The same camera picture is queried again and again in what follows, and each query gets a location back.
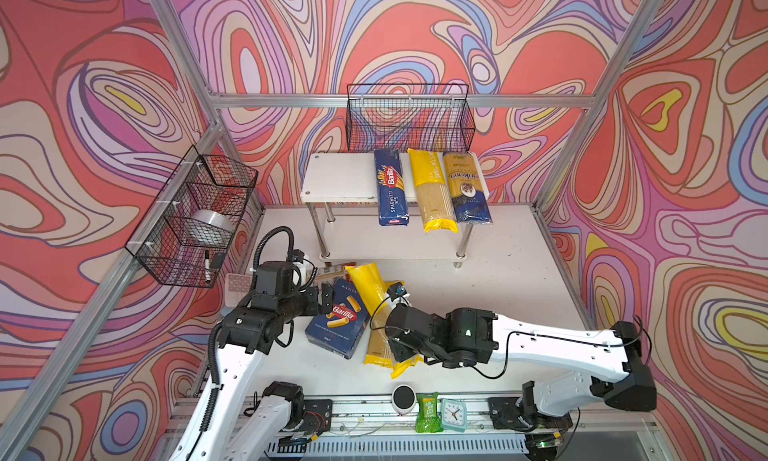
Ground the blue Barilla rigatoni box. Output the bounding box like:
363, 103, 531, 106
305, 278, 370, 359

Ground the red spaghetti bag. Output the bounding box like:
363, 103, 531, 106
314, 266, 347, 287

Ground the yellow spaghetti bag with barcode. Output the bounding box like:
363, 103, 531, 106
346, 263, 418, 379

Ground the yellow Pastatime spaghetti bag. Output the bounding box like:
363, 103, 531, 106
363, 282, 396, 369
407, 149, 459, 233

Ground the blue Barilla spaghetti box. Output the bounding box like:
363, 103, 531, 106
374, 149, 410, 226

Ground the blue Ankara spaghetti bag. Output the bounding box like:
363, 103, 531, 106
443, 152, 492, 224

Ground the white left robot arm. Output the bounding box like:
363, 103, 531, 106
170, 226, 334, 460

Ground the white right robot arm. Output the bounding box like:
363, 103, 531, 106
381, 304, 657, 431

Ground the white two-tier shelf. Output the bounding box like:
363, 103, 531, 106
300, 153, 473, 268

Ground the round black white speaker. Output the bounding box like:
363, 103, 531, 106
391, 384, 417, 416

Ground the green snack bag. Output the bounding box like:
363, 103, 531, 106
415, 393, 443, 434

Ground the teal alarm clock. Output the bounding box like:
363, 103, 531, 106
440, 398, 468, 432

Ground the white tape roll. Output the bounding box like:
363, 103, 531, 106
187, 209, 235, 248

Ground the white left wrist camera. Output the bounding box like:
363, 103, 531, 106
290, 249, 317, 290

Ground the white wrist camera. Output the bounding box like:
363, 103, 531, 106
290, 249, 317, 290
387, 282, 410, 304

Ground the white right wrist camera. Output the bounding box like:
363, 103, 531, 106
387, 282, 410, 304

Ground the black wire basket left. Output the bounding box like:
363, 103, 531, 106
125, 146, 258, 288

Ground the black wire basket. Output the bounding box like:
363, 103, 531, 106
125, 146, 258, 288
345, 81, 476, 152

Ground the black wire basket back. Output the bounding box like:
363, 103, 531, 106
345, 81, 476, 152

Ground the aluminium frame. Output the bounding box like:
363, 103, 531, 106
1, 0, 644, 422

